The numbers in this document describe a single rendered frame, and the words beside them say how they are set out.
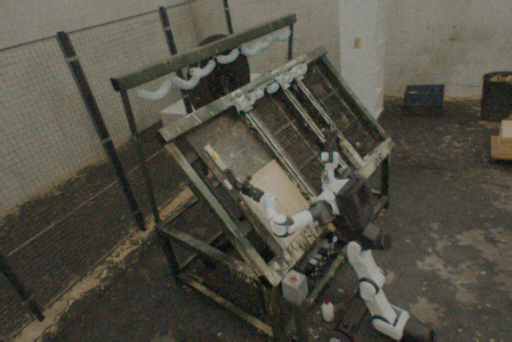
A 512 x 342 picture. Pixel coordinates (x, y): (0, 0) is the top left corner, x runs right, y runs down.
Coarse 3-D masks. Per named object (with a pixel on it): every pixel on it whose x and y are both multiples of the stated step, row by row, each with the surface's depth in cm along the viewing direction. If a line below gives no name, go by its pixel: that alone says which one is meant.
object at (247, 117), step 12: (252, 96) 270; (240, 108) 279; (252, 120) 281; (252, 132) 283; (264, 132) 281; (264, 144) 281; (276, 156) 279; (288, 168) 278; (300, 180) 280; (300, 192) 282; (312, 192) 281
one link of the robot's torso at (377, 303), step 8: (360, 288) 248; (368, 288) 242; (368, 296) 246; (376, 296) 251; (384, 296) 257; (368, 304) 258; (376, 304) 252; (384, 304) 255; (376, 312) 257; (384, 312) 253; (392, 312) 257; (384, 320) 253; (392, 320) 255
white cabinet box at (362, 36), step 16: (352, 0) 531; (368, 0) 521; (384, 0) 562; (352, 16) 542; (368, 16) 532; (384, 16) 573; (352, 32) 554; (368, 32) 543; (384, 32) 585; (352, 48) 566; (368, 48) 554; (384, 48) 598; (352, 64) 579; (368, 64) 567; (352, 80) 593; (368, 80) 580; (368, 96) 593
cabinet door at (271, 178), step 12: (264, 168) 273; (276, 168) 279; (252, 180) 263; (264, 180) 269; (276, 180) 275; (288, 180) 280; (276, 192) 270; (288, 192) 276; (276, 204) 265; (288, 204) 271; (300, 204) 277; (288, 216) 267; (300, 228) 267; (288, 240) 257
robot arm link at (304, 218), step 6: (306, 210) 212; (276, 216) 208; (282, 216) 207; (294, 216) 209; (300, 216) 209; (306, 216) 209; (276, 222) 204; (282, 222) 204; (288, 222) 204; (294, 222) 206; (300, 222) 207; (306, 222) 209; (312, 222) 212; (288, 228) 206; (294, 228) 206; (288, 234) 208
